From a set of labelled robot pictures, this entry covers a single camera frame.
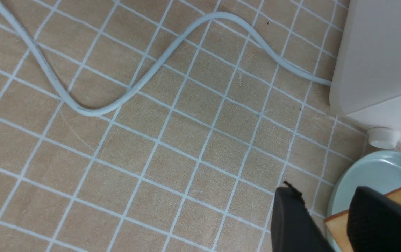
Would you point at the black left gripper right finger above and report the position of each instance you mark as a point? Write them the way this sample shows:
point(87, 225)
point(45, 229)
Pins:
point(374, 222)

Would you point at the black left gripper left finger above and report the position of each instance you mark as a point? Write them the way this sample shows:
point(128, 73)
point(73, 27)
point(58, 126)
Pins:
point(292, 227)

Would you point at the toast slice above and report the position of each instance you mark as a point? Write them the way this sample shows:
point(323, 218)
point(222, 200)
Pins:
point(337, 225)

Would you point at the light green plate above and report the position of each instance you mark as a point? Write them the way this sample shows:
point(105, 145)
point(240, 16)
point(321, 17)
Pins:
point(380, 171)

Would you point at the orange checkered tablecloth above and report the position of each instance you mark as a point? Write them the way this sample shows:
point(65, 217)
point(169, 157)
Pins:
point(191, 162)

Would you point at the white two-slot toaster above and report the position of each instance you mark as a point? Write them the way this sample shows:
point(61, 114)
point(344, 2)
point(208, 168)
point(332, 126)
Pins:
point(366, 84)

